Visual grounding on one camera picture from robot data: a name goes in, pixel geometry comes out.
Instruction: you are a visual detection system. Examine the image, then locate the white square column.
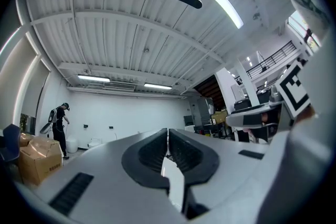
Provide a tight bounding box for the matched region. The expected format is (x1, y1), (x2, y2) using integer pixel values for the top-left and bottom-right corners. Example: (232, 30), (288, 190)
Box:
(233, 59), (261, 107)

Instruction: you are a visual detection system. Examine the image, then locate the long ceiling tube light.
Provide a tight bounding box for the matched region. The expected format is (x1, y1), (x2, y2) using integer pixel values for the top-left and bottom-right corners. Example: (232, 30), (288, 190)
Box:
(143, 82), (173, 90)
(77, 74), (111, 83)
(209, 0), (245, 29)

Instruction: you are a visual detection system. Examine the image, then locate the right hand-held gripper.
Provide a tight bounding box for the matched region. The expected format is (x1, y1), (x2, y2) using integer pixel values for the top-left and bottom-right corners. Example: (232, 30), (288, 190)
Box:
(225, 61), (317, 141)

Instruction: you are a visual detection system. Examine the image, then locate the small brown cardboard box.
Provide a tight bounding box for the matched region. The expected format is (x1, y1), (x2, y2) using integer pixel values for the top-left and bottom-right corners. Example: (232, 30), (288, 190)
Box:
(19, 132), (35, 147)

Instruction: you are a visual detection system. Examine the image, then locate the person's right forearm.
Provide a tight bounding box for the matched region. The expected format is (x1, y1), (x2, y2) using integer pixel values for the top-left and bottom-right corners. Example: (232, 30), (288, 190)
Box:
(262, 31), (336, 224)

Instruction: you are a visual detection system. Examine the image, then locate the dark blue chair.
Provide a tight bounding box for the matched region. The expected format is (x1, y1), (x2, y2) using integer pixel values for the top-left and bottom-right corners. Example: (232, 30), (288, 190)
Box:
(0, 123), (22, 163)

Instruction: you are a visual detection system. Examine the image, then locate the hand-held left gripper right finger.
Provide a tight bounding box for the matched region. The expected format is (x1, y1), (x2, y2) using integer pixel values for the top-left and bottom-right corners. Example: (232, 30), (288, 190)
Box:
(167, 127), (274, 221)

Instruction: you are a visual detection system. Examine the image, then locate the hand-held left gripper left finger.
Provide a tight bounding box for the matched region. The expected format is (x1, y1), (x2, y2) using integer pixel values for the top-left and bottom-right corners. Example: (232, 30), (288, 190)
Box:
(33, 127), (189, 224)

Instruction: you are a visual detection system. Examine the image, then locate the large brown cardboard box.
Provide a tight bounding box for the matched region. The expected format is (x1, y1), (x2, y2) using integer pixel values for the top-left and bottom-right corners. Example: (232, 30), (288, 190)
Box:
(18, 136), (64, 186)

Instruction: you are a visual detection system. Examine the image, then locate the bright window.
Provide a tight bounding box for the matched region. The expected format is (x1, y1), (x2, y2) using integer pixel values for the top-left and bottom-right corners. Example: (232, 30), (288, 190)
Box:
(287, 9), (322, 49)

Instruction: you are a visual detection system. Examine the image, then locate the grey metal cabinet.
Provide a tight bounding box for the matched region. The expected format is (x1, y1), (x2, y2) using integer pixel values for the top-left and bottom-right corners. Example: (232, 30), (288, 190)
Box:
(196, 97), (215, 126)

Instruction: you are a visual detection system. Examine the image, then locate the black metal railing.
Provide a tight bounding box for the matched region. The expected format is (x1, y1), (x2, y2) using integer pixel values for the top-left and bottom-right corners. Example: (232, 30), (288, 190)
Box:
(234, 40), (298, 85)

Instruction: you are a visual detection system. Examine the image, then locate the ceiling air conditioner unit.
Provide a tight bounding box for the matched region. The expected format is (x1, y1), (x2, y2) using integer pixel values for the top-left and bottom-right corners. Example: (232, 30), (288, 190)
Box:
(102, 81), (136, 91)

